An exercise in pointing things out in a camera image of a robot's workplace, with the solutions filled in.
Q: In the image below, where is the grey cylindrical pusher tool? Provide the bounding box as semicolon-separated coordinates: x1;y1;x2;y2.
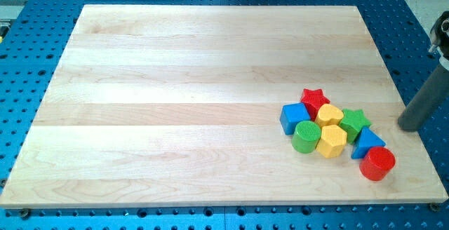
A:
398;64;448;132

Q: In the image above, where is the green cylinder block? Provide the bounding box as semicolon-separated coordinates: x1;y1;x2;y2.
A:
291;121;321;154

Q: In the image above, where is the green star block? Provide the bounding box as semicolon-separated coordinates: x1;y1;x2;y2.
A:
339;109;372;144

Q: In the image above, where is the yellow heart block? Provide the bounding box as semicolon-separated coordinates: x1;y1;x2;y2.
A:
314;104;344;128

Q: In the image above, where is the black robot arm end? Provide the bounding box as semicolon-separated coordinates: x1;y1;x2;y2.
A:
429;11;448;59

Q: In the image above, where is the light wooden board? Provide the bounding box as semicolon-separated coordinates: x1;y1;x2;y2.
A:
1;4;448;209

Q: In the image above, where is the yellow hexagon block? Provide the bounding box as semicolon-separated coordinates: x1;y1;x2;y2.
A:
316;125;347;158

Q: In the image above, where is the red cylinder block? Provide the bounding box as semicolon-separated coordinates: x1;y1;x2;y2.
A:
359;147;396;181

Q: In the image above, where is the red star block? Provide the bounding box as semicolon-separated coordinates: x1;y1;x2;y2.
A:
300;88;330;121

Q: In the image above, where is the blue triangle block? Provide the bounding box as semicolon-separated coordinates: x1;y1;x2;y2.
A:
351;127;386;159

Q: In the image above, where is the blue cube block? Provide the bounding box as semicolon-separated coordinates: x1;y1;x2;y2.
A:
279;102;310;135

